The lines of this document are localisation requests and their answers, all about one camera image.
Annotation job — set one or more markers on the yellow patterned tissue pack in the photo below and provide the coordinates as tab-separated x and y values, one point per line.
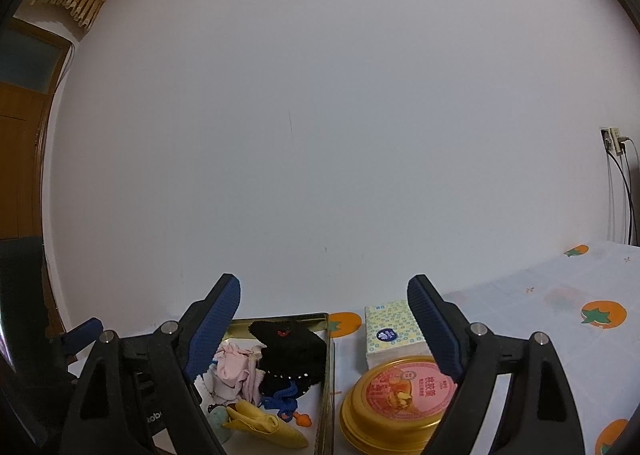
392	333

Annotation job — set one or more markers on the gold rectangular tin tray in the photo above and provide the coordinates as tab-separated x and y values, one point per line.
317	402

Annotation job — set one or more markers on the round yellow tin pink lid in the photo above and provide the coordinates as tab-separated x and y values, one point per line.
395	407

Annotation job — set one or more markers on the blue cord orange toy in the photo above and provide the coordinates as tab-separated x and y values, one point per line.
285	403

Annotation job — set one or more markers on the wall power socket with plugs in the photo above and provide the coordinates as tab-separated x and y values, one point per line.
613	140

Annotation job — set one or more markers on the light blue soft ball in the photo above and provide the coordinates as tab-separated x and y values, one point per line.
218	417

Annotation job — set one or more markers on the black knitted cloth white dots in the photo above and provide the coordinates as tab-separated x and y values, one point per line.
299	383

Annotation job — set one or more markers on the yellow cloth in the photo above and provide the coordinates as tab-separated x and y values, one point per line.
247	418

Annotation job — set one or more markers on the black wristband red logo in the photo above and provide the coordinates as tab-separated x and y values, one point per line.
289	349

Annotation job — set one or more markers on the brown wooden door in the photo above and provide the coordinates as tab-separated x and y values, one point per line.
32	62

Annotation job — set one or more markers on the pink cream cloth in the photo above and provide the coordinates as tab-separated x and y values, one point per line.
234	374

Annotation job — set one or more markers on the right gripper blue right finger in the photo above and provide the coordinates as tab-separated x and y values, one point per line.
442	325

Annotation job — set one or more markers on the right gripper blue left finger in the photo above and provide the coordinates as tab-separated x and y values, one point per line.
205	323

